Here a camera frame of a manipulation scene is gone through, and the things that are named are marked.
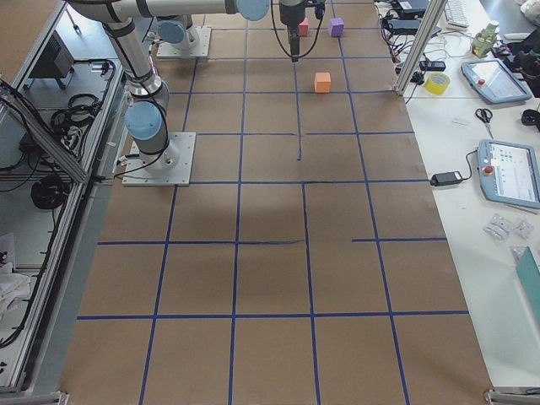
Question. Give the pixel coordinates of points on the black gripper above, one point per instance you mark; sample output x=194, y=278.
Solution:
x=290, y=14

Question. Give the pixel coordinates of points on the orange foam block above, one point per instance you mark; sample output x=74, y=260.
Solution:
x=322, y=82

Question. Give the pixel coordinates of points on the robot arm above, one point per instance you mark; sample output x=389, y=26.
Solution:
x=178, y=31
x=146, y=120

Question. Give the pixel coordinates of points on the red foam block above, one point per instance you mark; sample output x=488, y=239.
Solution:
x=304, y=28

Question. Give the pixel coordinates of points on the purple foam block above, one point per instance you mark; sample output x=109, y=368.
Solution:
x=336, y=27

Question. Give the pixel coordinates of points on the yellow tape roll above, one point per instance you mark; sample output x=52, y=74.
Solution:
x=437, y=83

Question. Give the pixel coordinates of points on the upper teach pendant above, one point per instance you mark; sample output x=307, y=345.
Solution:
x=494, y=82

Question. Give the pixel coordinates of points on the teach pendant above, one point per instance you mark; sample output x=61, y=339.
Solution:
x=494, y=82
x=508, y=173

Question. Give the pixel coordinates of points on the black scissors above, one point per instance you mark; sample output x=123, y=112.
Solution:
x=485, y=115

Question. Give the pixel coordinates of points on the black power adapter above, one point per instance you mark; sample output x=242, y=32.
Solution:
x=446, y=178

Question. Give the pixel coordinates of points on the black control box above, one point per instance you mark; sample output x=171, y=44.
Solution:
x=55, y=62

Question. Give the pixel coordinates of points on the lower teach pendant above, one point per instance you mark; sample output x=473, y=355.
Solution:
x=508, y=173

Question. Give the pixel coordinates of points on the teal board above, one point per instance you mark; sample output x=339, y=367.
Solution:
x=528, y=274

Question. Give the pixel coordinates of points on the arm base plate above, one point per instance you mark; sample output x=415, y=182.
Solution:
x=173, y=167
x=201, y=49

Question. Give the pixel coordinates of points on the aluminium frame post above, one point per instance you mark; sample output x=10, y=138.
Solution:
x=421, y=39

